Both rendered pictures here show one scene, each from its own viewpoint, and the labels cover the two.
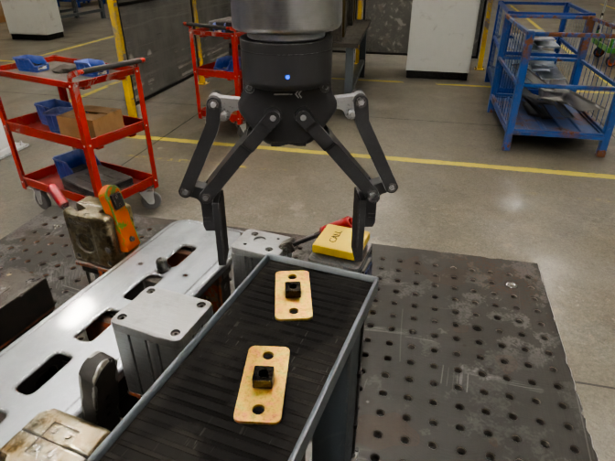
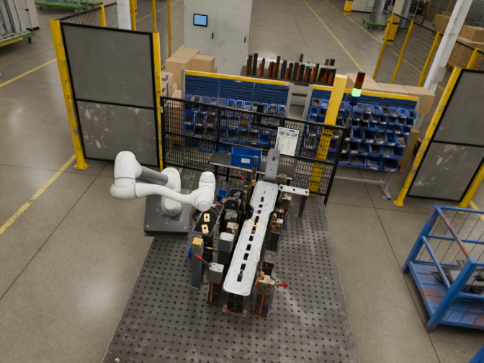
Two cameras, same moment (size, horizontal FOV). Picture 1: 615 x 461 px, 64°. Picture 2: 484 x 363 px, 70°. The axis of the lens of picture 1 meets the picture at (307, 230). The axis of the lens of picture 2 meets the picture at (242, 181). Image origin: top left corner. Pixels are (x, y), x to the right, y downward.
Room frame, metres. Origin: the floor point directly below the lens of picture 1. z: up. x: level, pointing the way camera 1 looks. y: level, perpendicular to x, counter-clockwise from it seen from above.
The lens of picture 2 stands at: (2.29, -0.18, 2.83)
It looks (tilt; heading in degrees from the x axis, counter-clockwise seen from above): 33 degrees down; 167
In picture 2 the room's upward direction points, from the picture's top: 6 degrees clockwise
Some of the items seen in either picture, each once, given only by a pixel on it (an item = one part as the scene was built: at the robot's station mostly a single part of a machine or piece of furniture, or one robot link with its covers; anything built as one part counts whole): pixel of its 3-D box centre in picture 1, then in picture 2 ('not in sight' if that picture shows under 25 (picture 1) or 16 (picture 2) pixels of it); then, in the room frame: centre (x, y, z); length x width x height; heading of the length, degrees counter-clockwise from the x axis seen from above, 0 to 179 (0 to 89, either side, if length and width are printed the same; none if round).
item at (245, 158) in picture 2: not in sight; (245, 157); (-0.73, 0.53, 1.10); 0.30 x 0.17 x 0.13; 76
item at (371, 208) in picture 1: (378, 200); not in sight; (0.43, -0.07, 1.27); 0.03 x 0.01 x 0.05; 93
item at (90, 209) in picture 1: (113, 284); (263, 296); (0.82, 0.40, 0.88); 0.15 x 0.11 x 0.36; 68
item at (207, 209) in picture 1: (199, 204); not in sight; (0.42, 0.10, 1.27); 0.03 x 0.01 x 0.05; 93
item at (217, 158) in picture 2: not in sight; (252, 165); (-0.70, 0.60, 1.02); 0.90 x 0.22 x 0.03; 68
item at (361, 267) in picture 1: (336, 371); (196, 265); (0.54, -0.04, 0.92); 0.08 x 0.08 x 0.44; 68
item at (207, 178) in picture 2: not in sight; (207, 184); (0.43, 0.01, 1.56); 0.13 x 0.11 x 0.16; 170
